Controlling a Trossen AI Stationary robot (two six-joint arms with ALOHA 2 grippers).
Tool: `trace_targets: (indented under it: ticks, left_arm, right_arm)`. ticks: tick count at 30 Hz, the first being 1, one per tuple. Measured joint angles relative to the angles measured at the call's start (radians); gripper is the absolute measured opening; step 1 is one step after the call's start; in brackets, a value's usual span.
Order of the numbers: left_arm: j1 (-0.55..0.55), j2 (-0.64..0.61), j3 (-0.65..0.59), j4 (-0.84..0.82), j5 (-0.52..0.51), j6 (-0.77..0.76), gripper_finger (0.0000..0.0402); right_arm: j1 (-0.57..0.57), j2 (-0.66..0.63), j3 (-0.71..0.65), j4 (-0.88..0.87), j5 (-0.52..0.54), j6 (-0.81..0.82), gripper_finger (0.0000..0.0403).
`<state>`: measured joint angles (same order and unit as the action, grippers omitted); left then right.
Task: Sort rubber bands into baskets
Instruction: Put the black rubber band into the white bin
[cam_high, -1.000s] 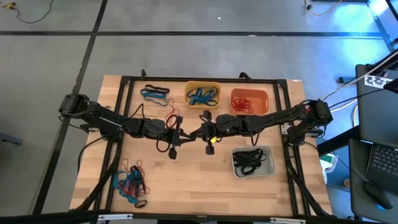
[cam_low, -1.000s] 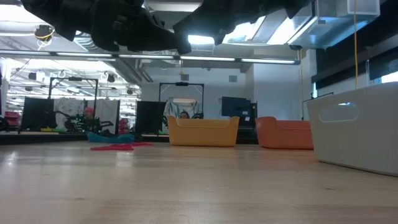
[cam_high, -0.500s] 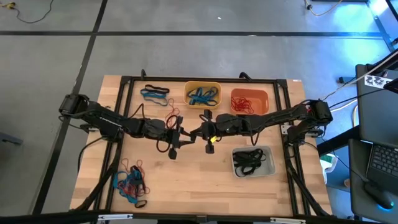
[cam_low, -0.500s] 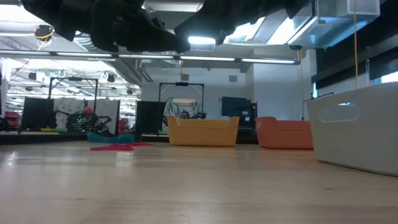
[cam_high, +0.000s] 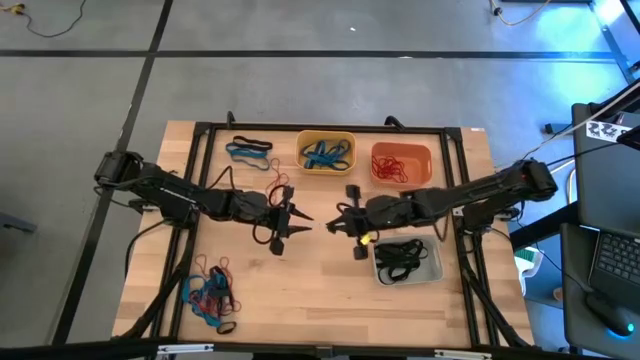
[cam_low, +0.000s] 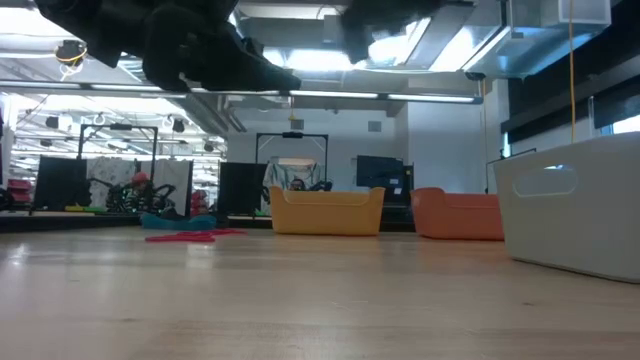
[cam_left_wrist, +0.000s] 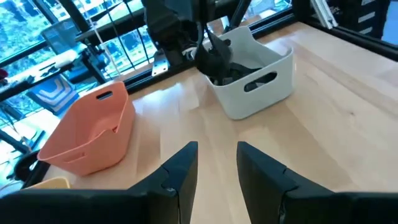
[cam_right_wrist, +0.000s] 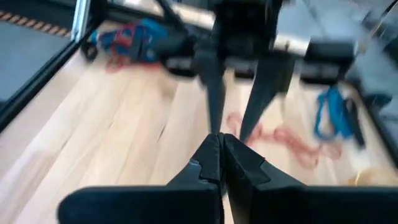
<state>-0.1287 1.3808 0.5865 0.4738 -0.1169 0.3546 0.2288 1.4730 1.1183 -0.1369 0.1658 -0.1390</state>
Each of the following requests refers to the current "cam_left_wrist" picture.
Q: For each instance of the silver base mounting plate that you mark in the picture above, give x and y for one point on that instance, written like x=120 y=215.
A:
x=160 y=65

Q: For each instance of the yellow plastic basket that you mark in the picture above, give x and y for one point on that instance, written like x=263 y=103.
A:
x=49 y=183

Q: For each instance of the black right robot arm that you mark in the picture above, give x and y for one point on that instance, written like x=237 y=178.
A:
x=202 y=7

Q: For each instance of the orange plastic basket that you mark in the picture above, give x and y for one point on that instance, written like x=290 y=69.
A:
x=77 y=140

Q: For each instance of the black side desk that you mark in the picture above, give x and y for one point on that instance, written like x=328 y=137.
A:
x=46 y=76

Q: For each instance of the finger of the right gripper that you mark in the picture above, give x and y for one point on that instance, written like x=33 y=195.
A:
x=222 y=54
x=206 y=68

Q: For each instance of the silver frame bracket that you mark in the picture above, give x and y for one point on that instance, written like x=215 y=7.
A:
x=325 y=14

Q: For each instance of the black wide rubber band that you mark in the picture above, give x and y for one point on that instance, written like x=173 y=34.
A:
x=239 y=72
x=255 y=85

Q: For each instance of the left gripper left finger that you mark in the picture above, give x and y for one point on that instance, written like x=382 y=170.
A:
x=124 y=208

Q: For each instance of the striped seat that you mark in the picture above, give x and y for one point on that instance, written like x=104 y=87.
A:
x=53 y=93

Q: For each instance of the pale grey plastic basket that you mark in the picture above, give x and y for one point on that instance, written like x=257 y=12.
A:
x=248 y=102

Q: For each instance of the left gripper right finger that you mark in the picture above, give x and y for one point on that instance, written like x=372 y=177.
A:
x=311 y=208

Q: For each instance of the white roll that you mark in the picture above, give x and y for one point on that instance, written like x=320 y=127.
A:
x=65 y=57

